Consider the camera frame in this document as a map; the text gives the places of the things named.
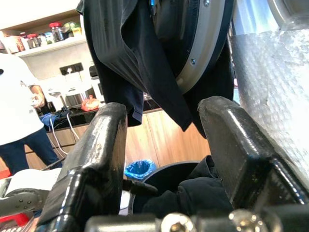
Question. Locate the blue bag lined bin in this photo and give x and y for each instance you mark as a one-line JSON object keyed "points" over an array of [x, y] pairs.
{"points": [[140, 169]]}

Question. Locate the silver washing machine door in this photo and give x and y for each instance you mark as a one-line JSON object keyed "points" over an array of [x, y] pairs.
{"points": [[205, 48]]}

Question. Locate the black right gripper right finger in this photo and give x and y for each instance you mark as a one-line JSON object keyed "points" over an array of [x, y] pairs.
{"points": [[236, 149]]}

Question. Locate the blue cloth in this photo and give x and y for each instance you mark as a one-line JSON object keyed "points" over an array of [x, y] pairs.
{"points": [[48, 119]]}

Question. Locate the black clothes pile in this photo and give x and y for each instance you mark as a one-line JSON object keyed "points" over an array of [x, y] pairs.
{"points": [[198, 193]]}

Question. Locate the green yellow packet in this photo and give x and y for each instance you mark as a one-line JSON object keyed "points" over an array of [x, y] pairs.
{"points": [[73, 29]]}

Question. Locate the dark navy shirt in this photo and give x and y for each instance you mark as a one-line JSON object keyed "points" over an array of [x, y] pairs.
{"points": [[125, 53]]}

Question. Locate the small red lid jar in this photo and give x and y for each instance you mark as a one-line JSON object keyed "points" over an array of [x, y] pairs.
{"points": [[32, 41]]}

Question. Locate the white wall shelf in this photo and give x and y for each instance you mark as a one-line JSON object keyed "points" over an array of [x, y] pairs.
{"points": [[48, 47]]}

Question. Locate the person in white shirt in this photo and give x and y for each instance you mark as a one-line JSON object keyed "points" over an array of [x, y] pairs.
{"points": [[14, 101]]}

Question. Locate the large red lid jar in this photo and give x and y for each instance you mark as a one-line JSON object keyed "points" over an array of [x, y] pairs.
{"points": [[56, 32]]}

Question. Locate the silver washing machine body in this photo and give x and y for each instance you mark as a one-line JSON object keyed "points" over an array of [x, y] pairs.
{"points": [[272, 84]]}

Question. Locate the black laundry basket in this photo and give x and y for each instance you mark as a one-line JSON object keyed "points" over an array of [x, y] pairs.
{"points": [[166, 175]]}

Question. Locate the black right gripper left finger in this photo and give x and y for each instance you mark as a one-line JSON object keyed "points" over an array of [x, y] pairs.
{"points": [[101, 154]]}

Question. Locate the black wall socket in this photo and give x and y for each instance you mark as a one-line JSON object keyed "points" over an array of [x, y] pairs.
{"points": [[71, 68]]}

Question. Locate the red white box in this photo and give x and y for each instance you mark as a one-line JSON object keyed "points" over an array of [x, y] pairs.
{"points": [[18, 43]]}

